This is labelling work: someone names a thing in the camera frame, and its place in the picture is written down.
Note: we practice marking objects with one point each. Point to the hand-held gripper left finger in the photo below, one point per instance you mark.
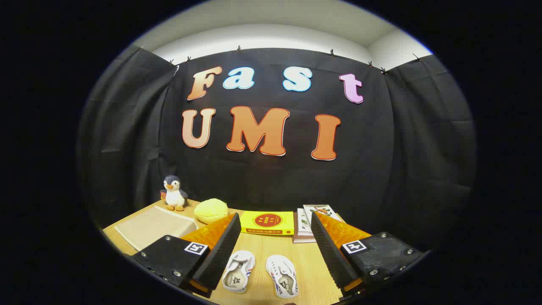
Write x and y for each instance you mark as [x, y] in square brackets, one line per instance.
[224, 254]

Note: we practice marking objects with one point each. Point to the beige fabric storage box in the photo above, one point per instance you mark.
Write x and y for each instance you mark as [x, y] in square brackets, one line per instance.
[152, 224]

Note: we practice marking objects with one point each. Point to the white book with illustrated cover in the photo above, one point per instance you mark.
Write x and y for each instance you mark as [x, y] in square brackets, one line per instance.
[324, 210]

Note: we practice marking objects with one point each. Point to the yellow round plush cushion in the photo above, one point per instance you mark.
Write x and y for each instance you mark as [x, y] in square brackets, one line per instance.
[211, 210]

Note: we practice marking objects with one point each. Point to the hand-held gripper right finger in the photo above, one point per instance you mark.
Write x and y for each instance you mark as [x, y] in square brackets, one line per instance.
[332, 254]

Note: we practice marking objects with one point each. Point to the yellow book with red circle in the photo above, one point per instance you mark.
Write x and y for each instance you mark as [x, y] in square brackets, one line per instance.
[267, 222]

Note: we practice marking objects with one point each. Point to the white canvas shoe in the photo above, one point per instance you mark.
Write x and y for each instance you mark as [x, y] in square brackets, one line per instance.
[237, 275]
[283, 275]

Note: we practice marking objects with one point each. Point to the penguin plush toy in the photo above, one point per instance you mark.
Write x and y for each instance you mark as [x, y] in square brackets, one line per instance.
[175, 195]

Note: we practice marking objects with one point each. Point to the brown-edged book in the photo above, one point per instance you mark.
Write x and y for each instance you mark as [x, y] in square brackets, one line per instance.
[301, 239]

